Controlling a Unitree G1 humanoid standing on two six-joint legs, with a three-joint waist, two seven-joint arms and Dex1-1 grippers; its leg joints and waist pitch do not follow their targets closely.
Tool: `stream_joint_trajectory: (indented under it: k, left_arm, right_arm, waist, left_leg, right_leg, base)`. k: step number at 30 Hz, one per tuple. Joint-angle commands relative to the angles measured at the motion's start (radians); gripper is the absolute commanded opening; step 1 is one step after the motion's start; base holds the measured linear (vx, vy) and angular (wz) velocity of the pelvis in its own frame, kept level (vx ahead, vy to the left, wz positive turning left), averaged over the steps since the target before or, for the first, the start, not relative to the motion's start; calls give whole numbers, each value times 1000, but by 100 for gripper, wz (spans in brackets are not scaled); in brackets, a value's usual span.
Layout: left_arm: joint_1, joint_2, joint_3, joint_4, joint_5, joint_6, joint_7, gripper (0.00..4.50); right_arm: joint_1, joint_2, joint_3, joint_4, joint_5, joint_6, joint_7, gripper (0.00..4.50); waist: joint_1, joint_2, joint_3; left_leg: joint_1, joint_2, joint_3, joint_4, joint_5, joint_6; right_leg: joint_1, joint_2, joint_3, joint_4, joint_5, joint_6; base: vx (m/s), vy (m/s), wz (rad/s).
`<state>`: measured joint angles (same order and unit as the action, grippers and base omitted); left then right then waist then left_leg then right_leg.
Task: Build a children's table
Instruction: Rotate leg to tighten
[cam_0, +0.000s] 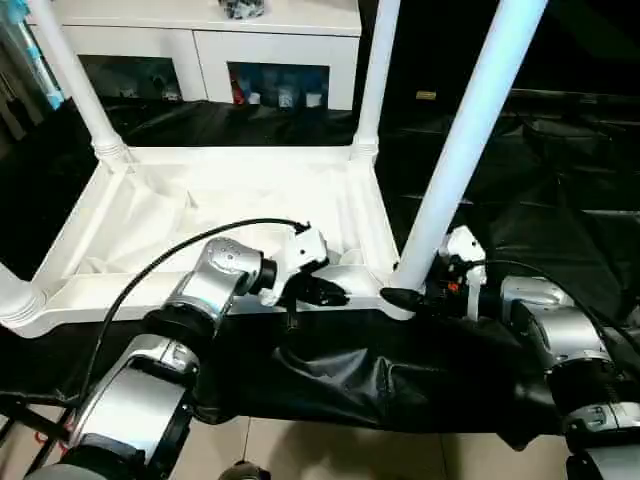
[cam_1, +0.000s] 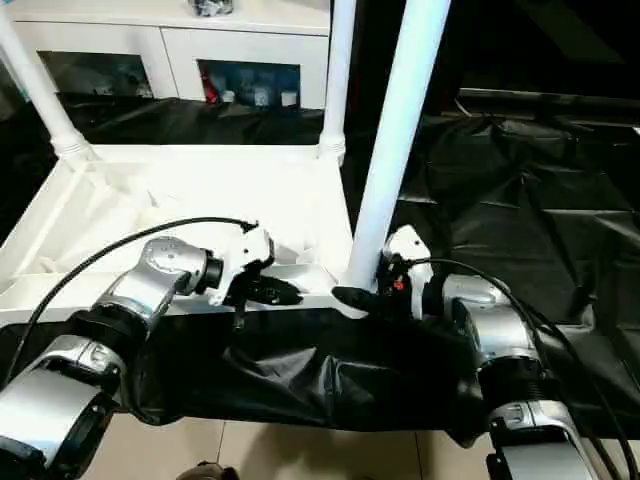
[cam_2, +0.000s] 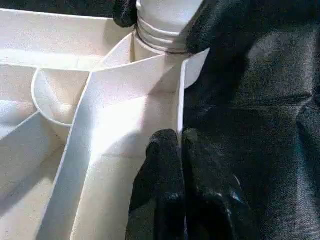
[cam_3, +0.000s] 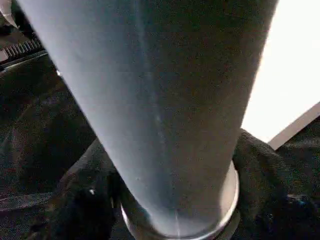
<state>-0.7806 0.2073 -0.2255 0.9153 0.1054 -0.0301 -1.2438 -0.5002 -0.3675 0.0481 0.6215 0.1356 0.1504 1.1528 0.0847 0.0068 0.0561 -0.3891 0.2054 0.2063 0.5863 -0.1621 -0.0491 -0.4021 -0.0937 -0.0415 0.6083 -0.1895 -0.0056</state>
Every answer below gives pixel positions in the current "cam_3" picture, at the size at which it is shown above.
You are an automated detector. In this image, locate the white plastic table leg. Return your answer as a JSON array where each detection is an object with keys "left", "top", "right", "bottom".
[{"left": 14, "top": 0, "right": 281, "bottom": 240}]

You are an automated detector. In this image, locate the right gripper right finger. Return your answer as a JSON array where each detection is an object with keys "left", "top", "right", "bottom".
[{"left": 231, "top": 127, "right": 320, "bottom": 240}]

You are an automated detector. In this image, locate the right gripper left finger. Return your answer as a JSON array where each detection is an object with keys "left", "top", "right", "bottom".
[{"left": 47, "top": 137, "right": 137, "bottom": 240}]

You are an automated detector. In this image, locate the white plastic table top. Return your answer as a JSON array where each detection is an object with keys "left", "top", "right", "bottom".
[{"left": 241, "top": 0, "right": 320, "bottom": 152}]

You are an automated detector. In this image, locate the black plastic sheet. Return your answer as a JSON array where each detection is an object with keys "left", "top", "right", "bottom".
[{"left": 0, "top": 0, "right": 320, "bottom": 240}]

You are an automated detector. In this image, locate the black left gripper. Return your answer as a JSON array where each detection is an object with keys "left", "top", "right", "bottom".
[{"left": 0, "top": 9, "right": 50, "bottom": 72}]

